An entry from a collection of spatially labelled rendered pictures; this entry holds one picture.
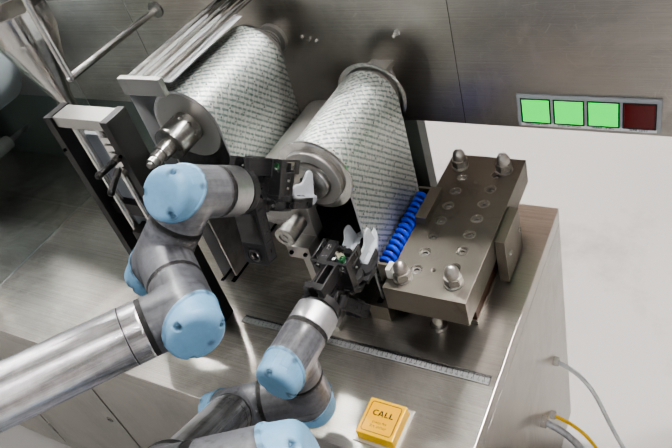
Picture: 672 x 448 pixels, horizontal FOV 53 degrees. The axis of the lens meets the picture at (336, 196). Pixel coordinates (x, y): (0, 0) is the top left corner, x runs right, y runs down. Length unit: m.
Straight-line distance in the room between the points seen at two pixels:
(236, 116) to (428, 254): 0.44
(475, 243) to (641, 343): 1.23
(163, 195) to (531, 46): 0.71
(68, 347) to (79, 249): 1.09
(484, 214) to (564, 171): 1.72
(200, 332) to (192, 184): 0.19
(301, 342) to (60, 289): 0.90
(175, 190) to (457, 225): 0.64
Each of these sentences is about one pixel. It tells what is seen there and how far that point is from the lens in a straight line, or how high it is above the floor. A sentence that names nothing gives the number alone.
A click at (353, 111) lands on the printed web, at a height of 1.30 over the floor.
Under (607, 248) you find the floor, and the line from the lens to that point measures 2.71.
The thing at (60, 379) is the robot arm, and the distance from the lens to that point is 0.85.
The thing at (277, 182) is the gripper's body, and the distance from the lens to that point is 1.03.
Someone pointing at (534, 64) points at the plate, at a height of 1.28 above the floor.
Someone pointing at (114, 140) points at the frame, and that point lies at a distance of 1.19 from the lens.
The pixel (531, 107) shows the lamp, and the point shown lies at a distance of 1.33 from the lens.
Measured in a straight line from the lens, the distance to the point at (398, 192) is 1.35.
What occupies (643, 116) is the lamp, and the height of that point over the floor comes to 1.19.
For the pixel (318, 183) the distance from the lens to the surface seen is 1.15.
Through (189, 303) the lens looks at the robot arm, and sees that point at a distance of 0.82.
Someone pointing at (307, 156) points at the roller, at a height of 1.30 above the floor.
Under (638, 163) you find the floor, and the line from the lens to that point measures 3.08.
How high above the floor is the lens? 1.94
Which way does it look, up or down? 38 degrees down
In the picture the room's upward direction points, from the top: 18 degrees counter-clockwise
